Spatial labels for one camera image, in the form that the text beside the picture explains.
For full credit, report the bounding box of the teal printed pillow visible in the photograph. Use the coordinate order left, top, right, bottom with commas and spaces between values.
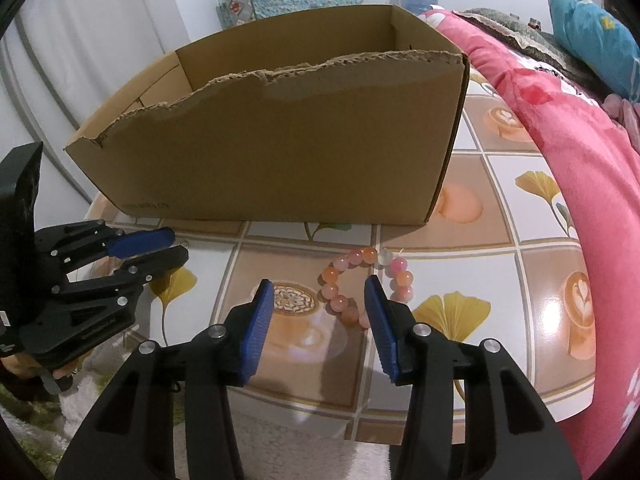
546, 0, 640, 101

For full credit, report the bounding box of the pink floral blanket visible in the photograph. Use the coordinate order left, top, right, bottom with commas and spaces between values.
422, 7, 640, 466

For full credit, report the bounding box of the grey green lace-edged cloth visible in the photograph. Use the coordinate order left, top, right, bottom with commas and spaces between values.
460, 7, 616, 96

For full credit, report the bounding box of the pink orange bead bracelet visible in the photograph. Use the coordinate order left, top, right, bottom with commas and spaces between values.
320, 247, 416, 330

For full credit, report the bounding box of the white panelled cabinet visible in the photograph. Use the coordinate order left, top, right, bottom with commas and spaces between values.
0, 0, 221, 211

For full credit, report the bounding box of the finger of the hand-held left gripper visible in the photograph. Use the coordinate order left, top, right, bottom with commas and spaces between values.
27, 245, 191, 367
34, 220, 176, 274

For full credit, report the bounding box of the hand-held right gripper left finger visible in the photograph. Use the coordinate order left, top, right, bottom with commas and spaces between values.
54, 279, 276, 480

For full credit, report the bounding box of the person's left hand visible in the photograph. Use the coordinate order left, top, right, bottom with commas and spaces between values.
0, 356, 76, 380

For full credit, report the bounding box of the light pink cloth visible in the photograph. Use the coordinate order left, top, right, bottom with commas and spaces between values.
602, 92, 640, 131

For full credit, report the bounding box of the white fluffy rug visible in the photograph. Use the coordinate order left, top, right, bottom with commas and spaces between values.
65, 350, 396, 480

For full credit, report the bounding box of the brown cardboard box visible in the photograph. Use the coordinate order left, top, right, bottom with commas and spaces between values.
64, 4, 471, 227

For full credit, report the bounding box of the green fluffy rug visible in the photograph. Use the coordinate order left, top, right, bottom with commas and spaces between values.
0, 375, 71, 461

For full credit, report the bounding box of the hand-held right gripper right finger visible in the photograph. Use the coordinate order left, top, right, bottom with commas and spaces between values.
363, 275, 583, 480

